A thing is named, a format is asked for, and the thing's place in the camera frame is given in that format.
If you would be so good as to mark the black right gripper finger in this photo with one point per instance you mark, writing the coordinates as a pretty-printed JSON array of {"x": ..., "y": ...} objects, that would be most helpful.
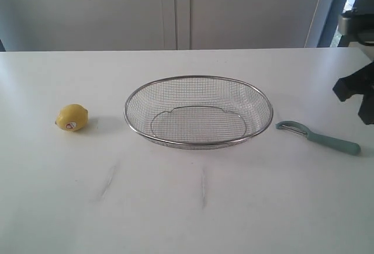
[
  {"x": 358, "y": 83},
  {"x": 366, "y": 110}
]

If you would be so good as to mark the teal handled vegetable peeler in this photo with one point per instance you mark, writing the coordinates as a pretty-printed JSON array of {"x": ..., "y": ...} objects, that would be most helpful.
[{"x": 344, "y": 146}]

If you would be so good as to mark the yellow lemon with sticker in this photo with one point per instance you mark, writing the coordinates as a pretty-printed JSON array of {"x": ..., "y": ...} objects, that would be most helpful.
[{"x": 72, "y": 118}]

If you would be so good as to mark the oval wire mesh basket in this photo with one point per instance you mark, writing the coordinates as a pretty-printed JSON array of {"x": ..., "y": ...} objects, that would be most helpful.
[{"x": 198, "y": 112}]

